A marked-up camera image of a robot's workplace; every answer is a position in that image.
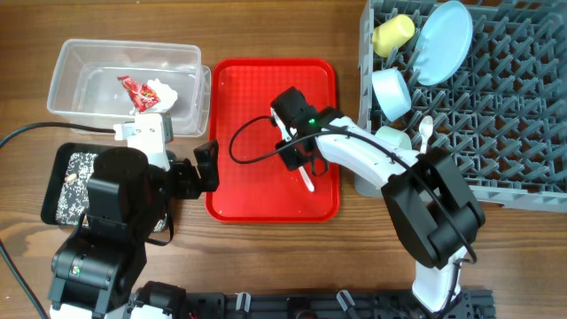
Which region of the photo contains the mint green bowl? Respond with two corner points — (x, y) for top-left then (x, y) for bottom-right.
(375, 126), (412, 150)

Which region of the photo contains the small light blue bowl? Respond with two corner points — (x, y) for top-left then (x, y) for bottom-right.
(371, 68), (411, 121)

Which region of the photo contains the food leftovers rice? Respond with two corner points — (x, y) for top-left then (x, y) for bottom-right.
(55, 152), (98, 226)

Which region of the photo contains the white plastic spoon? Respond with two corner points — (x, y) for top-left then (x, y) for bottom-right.
(418, 115), (434, 153)

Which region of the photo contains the yellow plastic cup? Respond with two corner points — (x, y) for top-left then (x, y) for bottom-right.
(371, 14), (416, 58)

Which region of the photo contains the large light blue plate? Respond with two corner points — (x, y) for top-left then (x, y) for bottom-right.
(413, 1), (473, 86)

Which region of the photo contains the white plastic fork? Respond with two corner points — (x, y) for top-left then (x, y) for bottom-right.
(299, 167), (315, 192)

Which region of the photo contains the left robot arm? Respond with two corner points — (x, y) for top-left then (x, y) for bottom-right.
(48, 140), (220, 318)

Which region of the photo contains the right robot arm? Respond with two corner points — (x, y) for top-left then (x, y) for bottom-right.
(270, 87), (485, 315)

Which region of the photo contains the black waste tray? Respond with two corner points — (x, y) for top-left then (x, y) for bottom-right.
(40, 143), (172, 239)

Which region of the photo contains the grey dishwasher rack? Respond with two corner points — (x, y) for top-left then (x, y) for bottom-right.
(358, 1), (566, 213)

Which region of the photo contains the red plastic tray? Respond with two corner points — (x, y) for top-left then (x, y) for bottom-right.
(206, 58), (340, 223)

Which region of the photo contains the crumpled white tissue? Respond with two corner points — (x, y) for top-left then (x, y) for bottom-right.
(129, 79), (178, 115)

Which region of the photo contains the red snack wrapper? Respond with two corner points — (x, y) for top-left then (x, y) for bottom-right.
(118, 76), (160, 113)

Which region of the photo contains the clear plastic bin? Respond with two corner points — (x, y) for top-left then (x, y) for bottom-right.
(47, 39), (211, 137)

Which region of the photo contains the left black cable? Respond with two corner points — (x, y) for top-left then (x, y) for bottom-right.
(0, 121), (117, 319)

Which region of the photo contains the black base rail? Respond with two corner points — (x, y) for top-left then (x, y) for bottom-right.
(132, 290), (495, 319)

